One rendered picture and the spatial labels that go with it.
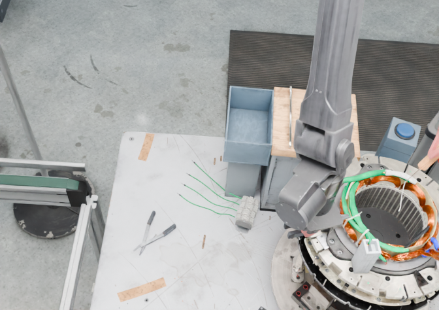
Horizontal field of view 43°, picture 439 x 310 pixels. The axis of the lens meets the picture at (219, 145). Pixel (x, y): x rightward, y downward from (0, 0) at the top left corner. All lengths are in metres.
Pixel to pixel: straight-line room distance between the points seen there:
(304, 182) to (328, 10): 0.25
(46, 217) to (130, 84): 0.80
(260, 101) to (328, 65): 0.63
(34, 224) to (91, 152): 0.41
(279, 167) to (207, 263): 0.30
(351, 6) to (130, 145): 0.98
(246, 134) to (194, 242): 0.31
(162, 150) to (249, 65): 1.38
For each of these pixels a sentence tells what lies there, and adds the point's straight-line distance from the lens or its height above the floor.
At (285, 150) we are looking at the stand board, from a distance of 1.27.
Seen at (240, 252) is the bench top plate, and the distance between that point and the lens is 1.44.
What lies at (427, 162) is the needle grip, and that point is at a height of 1.31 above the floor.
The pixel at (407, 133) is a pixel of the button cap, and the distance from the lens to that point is 1.40.
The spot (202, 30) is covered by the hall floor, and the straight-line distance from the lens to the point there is 3.07.
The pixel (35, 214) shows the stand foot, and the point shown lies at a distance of 2.44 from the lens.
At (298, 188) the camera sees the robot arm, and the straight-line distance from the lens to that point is 0.84.
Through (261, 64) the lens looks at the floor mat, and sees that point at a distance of 2.90.
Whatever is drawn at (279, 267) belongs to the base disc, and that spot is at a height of 0.80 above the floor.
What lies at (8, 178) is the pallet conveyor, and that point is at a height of 0.76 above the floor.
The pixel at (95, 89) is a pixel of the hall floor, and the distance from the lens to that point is 2.81.
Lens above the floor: 2.08
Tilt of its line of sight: 54 degrees down
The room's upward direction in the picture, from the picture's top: 5 degrees clockwise
